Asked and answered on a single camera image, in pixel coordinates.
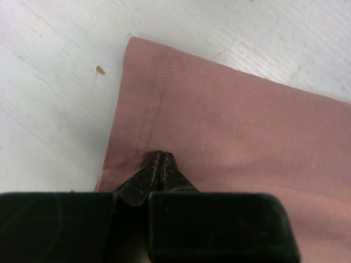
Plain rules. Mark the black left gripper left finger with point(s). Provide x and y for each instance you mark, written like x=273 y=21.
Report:
x=76 y=226

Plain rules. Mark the dusty pink t shirt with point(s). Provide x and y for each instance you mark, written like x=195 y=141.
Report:
x=230 y=131

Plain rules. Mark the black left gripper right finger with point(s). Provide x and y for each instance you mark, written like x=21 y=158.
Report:
x=186 y=225

